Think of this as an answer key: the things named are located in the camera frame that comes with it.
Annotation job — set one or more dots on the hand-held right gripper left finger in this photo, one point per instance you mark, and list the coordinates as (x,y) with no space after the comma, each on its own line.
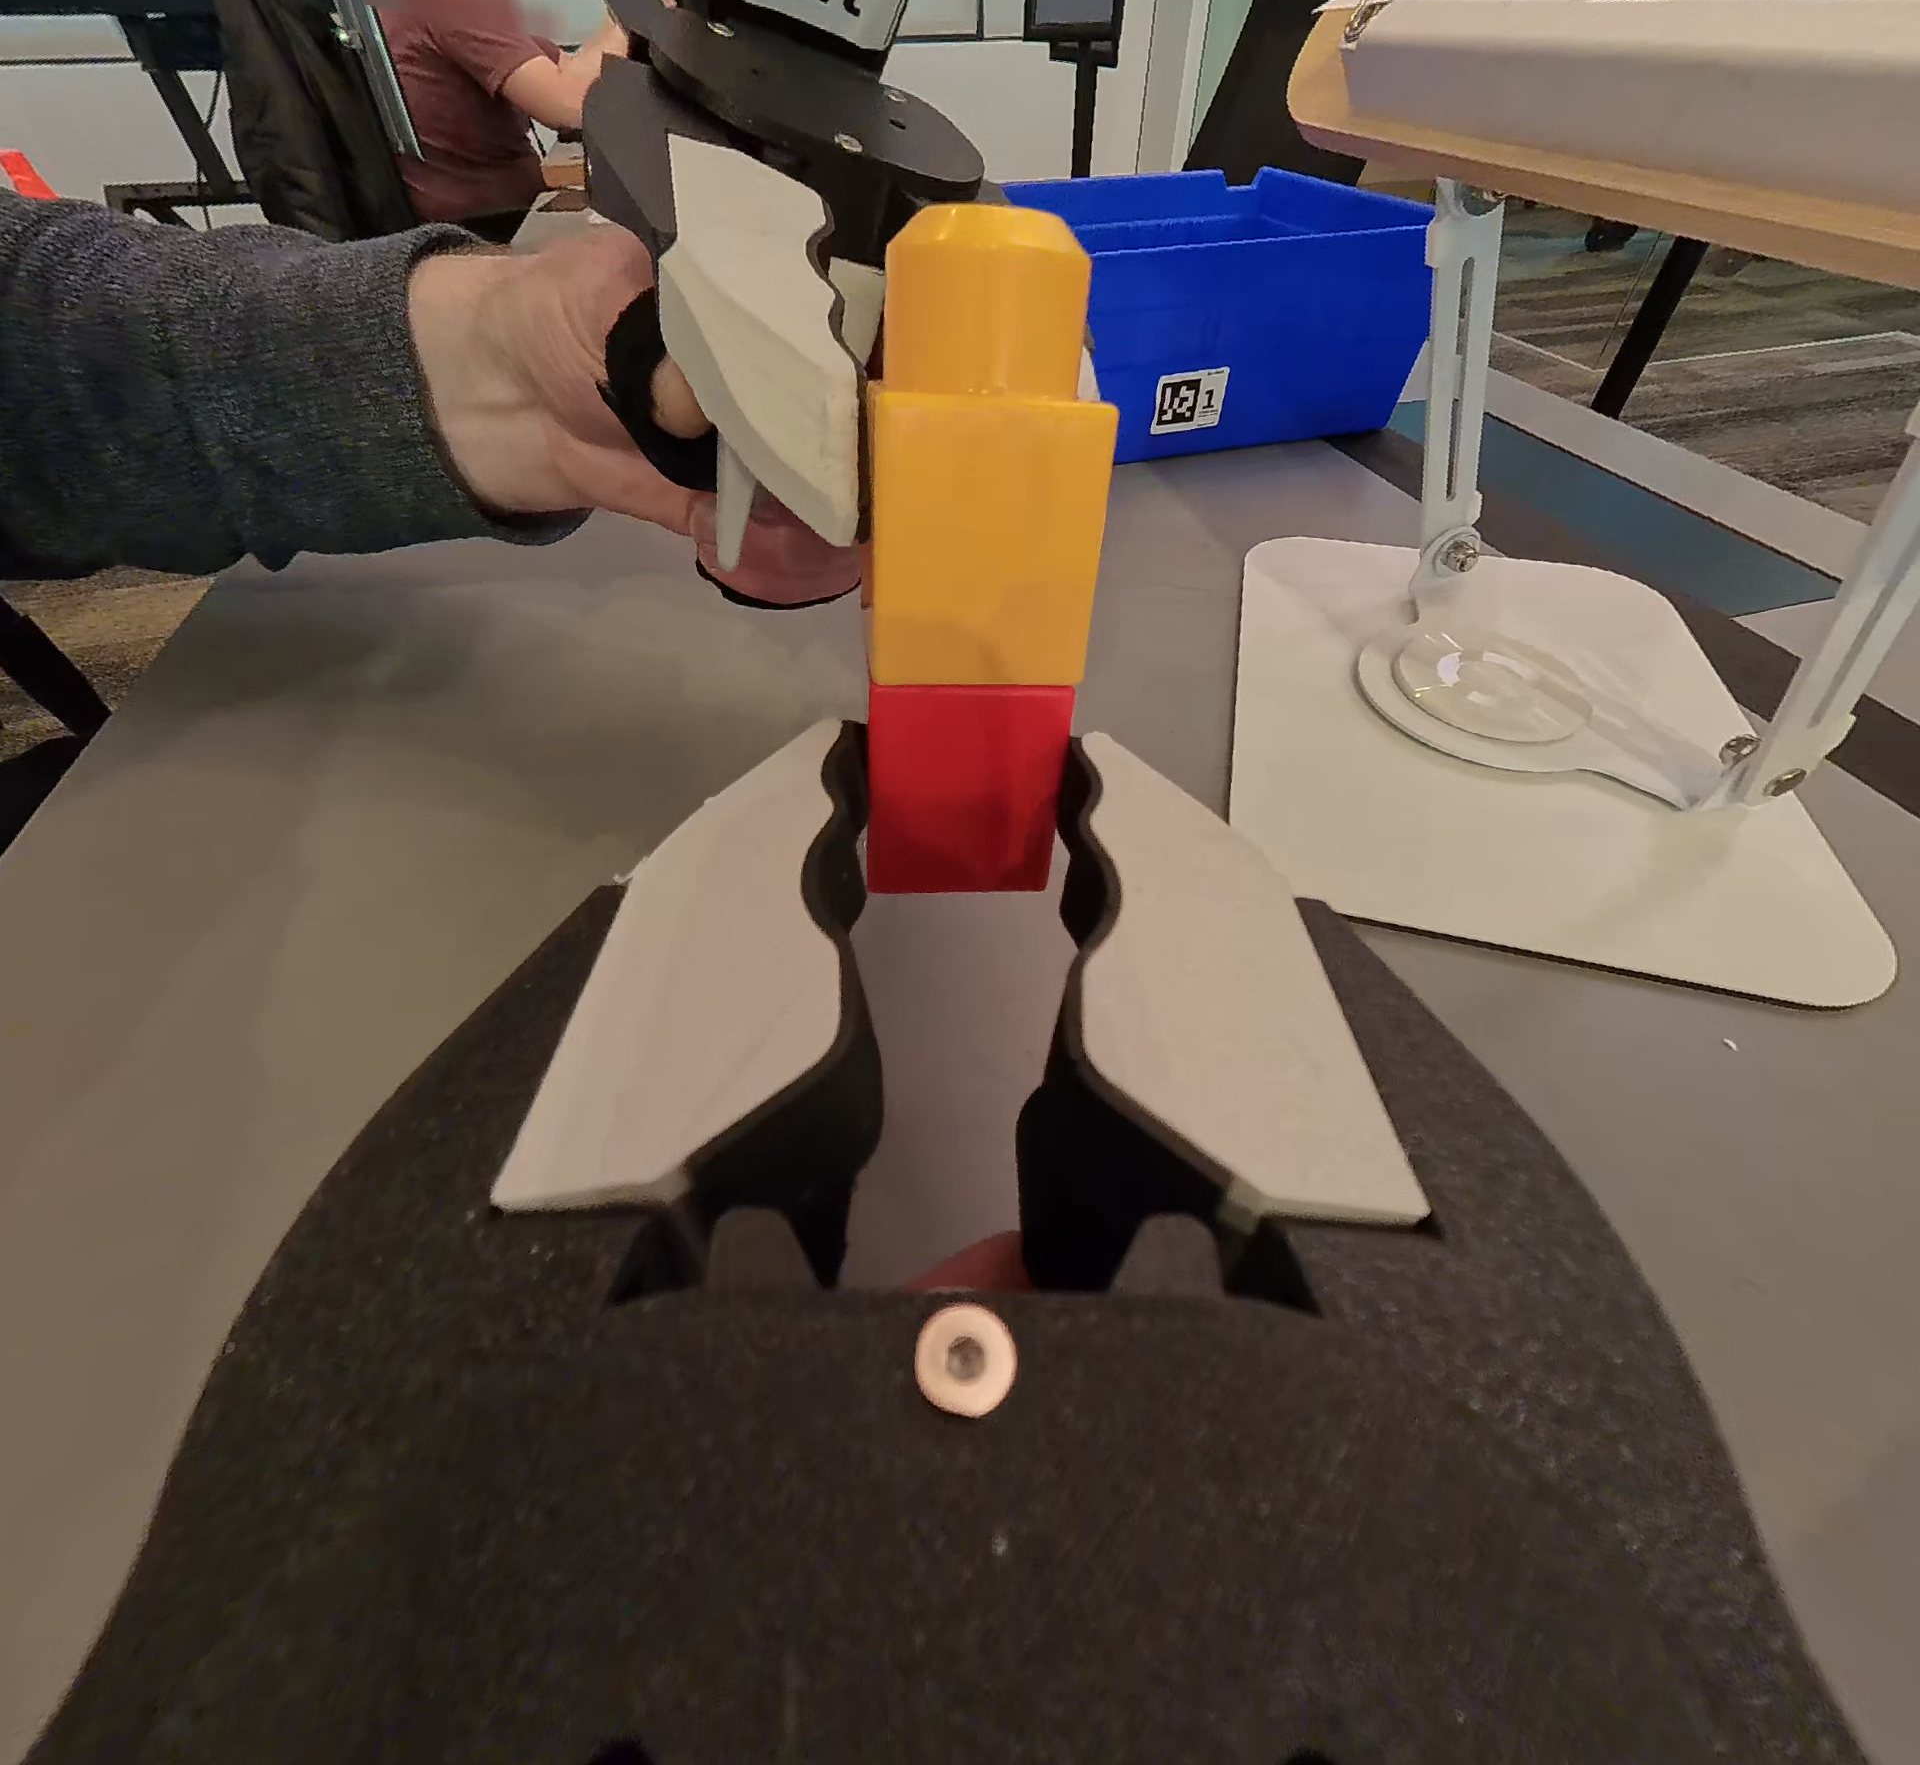
(691,1030)

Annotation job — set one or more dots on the red building block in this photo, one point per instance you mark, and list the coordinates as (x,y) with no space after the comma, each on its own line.
(961,788)

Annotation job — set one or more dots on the blue tagged plastic bin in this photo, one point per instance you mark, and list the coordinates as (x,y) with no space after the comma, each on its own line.
(1275,324)

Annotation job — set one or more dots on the grey desk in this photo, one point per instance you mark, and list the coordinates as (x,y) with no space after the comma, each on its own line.
(375,775)

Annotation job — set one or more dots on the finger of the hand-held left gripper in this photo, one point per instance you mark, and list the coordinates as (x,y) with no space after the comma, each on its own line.
(860,311)
(749,338)

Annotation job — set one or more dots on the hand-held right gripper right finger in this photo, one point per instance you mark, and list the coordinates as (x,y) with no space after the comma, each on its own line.
(1229,1030)

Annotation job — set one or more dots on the white base board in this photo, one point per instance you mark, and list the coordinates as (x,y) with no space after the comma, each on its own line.
(1500,881)

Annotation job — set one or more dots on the person's left forearm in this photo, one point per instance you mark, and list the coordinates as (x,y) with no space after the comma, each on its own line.
(195,384)

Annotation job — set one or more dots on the black slanted frame leg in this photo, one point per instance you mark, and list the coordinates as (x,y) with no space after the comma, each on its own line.
(1651,324)

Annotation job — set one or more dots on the yellow building block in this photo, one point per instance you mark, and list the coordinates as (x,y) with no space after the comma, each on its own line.
(983,520)

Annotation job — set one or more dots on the black jacket on chair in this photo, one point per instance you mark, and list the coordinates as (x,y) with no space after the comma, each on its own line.
(299,101)

